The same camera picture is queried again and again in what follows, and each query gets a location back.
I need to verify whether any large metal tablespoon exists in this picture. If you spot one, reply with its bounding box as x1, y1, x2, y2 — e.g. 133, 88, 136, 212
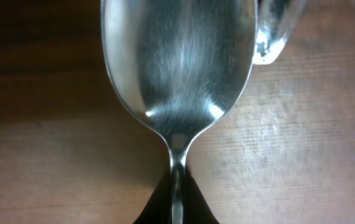
100, 0, 257, 223

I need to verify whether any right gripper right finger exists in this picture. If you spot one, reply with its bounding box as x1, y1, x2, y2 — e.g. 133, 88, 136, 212
183, 169, 219, 224

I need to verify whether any metal fork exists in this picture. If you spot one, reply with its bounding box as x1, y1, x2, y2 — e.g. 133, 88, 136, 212
252, 0, 307, 65

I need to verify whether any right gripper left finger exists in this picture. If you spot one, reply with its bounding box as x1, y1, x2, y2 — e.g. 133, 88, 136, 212
133, 172, 172, 224

